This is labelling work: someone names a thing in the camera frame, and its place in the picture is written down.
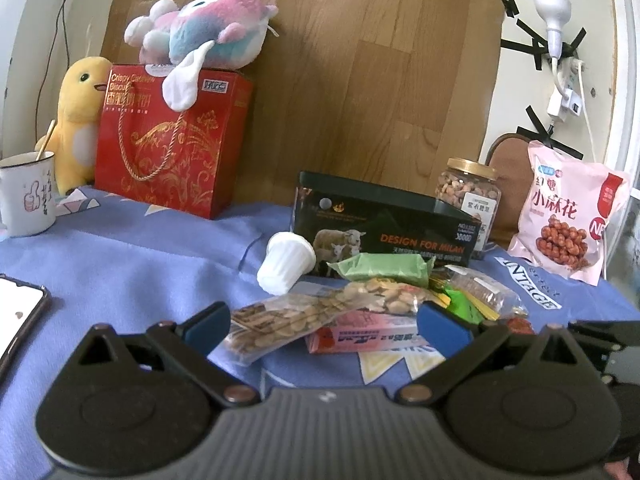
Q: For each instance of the red snack packet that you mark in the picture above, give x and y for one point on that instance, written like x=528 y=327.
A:
x=520 y=326

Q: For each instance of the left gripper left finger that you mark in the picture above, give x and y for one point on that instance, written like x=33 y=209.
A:
x=184 y=349

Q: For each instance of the clear bag brown snacks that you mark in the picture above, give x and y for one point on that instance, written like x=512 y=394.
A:
x=492 y=299

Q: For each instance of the black sheep print box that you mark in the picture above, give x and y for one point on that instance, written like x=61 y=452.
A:
x=342 y=218

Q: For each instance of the pink fried twist bag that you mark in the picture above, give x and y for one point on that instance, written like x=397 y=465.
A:
x=566 y=212

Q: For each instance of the yellow duck plush toy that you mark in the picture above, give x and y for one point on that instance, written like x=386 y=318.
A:
x=75 y=135

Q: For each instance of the spoon in mug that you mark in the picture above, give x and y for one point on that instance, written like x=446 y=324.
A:
x=45 y=141

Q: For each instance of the glass jar of nuts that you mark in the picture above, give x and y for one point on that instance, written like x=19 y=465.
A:
x=472 y=188

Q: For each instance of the white enamel mug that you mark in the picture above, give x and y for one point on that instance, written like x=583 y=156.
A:
x=27 y=186

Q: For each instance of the pink snack bar packet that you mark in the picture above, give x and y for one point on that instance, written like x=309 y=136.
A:
x=363 y=331

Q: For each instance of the brown chair back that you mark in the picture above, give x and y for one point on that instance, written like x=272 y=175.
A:
x=509 y=157

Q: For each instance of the green snack packet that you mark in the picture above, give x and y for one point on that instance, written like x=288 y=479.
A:
x=412 y=269

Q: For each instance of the red gift box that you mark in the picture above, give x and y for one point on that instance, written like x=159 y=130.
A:
x=180 y=160

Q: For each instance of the white ribbed cup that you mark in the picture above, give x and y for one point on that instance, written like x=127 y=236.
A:
x=288 y=257

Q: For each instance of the clear bag of beans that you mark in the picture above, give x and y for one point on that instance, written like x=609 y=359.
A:
x=264 y=327

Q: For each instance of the smartphone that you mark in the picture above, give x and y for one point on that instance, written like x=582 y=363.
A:
x=21 y=304

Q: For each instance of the blue patterned tablecloth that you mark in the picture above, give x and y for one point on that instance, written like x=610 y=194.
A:
x=123 y=264

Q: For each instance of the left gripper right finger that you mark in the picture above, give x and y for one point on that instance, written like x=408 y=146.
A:
x=465 y=347

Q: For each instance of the wooden board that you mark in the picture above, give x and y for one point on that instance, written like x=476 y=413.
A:
x=384 y=91

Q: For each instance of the pink blue plush toy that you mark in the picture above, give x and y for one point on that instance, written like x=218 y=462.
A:
x=211 y=34

